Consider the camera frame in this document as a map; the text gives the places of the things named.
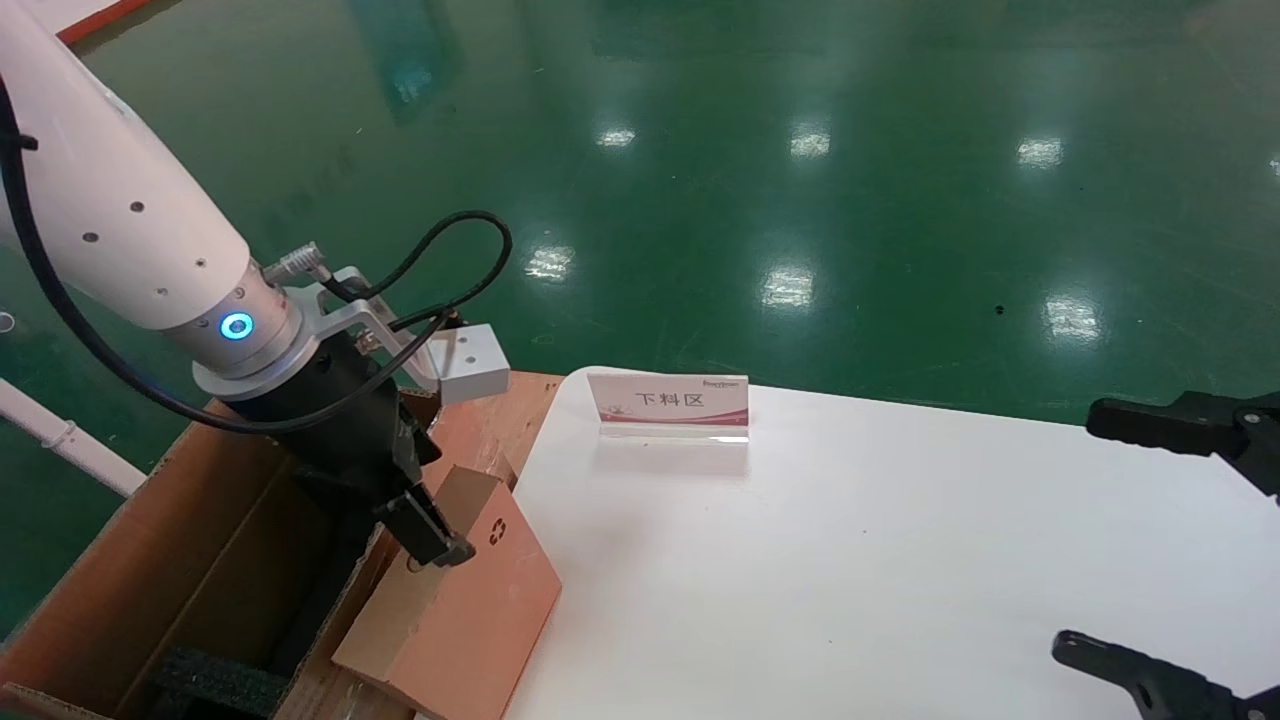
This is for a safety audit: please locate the black foam pad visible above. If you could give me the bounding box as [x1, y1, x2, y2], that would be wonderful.
[150, 647, 293, 720]

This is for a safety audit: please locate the brown cardboard flap with hole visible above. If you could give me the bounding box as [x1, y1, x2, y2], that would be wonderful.
[332, 465, 563, 720]

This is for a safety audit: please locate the white floor pipe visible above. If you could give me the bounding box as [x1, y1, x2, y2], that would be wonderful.
[0, 378, 149, 498]

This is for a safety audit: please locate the short looped black cable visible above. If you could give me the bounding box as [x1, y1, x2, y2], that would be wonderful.
[322, 210, 514, 333]

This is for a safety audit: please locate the silver camera mount bracket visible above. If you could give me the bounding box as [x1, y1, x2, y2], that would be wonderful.
[285, 266, 443, 393]

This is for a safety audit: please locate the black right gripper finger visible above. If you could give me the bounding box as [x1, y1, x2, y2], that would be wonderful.
[1087, 391, 1280, 498]
[1052, 630, 1280, 720]

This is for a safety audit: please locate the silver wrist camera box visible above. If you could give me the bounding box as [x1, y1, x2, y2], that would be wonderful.
[428, 324, 512, 405]

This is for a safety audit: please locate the long black cable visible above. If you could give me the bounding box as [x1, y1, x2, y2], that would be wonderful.
[0, 75, 463, 436]

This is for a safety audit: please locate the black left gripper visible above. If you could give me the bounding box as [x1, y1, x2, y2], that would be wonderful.
[213, 335, 475, 569]

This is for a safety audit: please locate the acrylic sign with Chinese text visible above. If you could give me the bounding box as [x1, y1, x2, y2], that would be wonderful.
[587, 371, 751, 445]

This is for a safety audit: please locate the large cardboard box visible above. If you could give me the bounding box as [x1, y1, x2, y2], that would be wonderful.
[0, 372, 566, 720]

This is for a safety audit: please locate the silver cable plug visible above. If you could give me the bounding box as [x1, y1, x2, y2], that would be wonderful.
[262, 242, 331, 286]

